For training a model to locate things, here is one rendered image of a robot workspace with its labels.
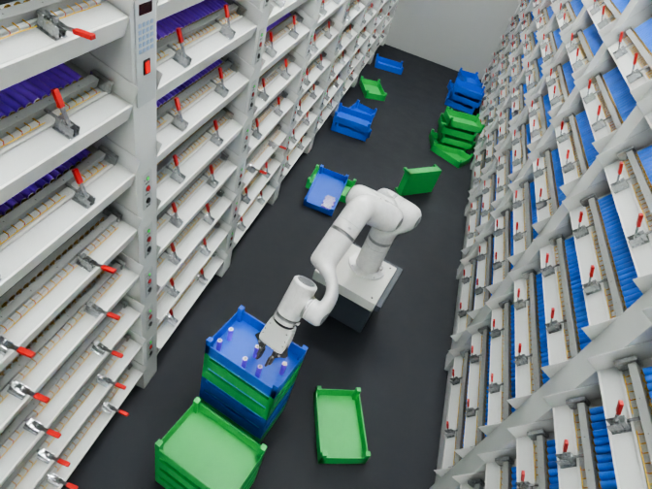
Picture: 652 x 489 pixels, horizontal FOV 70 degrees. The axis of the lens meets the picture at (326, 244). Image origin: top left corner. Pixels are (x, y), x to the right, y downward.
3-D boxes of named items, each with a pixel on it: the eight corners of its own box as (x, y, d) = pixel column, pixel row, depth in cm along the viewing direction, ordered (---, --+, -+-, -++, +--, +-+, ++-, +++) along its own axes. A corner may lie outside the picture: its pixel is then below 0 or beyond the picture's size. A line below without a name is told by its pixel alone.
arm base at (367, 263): (389, 265, 235) (404, 238, 224) (377, 286, 220) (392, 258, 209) (356, 247, 238) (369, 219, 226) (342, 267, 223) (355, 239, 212)
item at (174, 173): (239, 134, 186) (252, 108, 177) (152, 219, 141) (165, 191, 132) (195, 103, 183) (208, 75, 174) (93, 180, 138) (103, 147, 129)
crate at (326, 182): (331, 216, 302) (333, 210, 295) (303, 205, 303) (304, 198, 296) (346, 181, 316) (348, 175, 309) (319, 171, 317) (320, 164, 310)
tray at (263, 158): (283, 140, 264) (291, 128, 258) (238, 196, 219) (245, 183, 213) (254, 118, 261) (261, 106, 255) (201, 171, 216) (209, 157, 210)
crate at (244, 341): (304, 359, 173) (309, 346, 168) (274, 400, 159) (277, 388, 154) (239, 316, 180) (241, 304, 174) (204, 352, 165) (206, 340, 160)
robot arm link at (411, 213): (374, 226, 224) (393, 186, 209) (407, 246, 219) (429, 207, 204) (363, 237, 215) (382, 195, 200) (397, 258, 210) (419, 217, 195)
